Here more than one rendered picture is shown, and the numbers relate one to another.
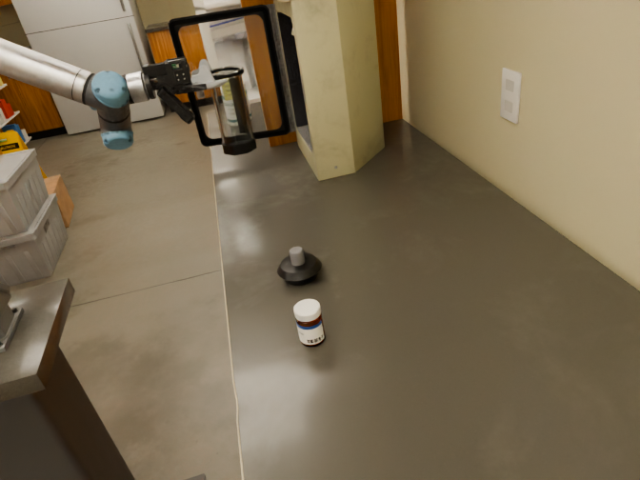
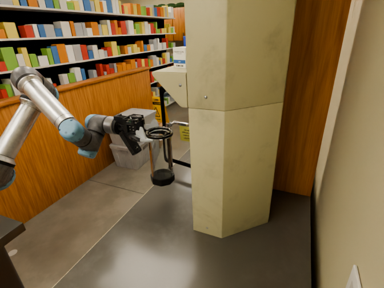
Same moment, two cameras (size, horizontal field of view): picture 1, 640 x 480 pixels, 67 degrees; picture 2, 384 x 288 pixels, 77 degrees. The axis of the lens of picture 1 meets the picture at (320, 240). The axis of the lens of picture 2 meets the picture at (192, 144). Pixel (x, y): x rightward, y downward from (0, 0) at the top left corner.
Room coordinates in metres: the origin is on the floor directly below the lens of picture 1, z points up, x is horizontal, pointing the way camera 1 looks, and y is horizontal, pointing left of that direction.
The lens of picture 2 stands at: (0.71, -0.40, 1.61)
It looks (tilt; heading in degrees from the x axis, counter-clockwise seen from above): 25 degrees down; 33
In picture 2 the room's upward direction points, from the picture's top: 2 degrees counter-clockwise
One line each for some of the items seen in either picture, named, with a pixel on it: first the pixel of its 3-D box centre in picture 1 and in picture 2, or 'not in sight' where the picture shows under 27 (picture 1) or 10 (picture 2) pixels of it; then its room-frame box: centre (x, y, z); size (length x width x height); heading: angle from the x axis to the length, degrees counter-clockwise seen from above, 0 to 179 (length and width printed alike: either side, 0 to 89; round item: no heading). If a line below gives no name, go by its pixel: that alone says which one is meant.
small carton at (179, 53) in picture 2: not in sight; (184, 57); (1.38, 0.05, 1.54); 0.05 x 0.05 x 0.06; 84
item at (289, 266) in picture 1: (298, 263); not in sight; (0.82, 0.05, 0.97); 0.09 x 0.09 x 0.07
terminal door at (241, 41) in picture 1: (232, 80); (187, 130); (1.59, 0.19, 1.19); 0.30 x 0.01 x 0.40; 88
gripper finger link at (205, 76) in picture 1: (207, 76); (143, 134); (1.33, 0.22, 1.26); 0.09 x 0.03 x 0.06; 74
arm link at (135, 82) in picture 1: (139, 87); (114, 125); (1.35, 0.41, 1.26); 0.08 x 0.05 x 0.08; 8
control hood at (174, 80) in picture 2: not in sight; (191, 80); (1.43, 0.06, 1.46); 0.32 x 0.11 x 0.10; 8
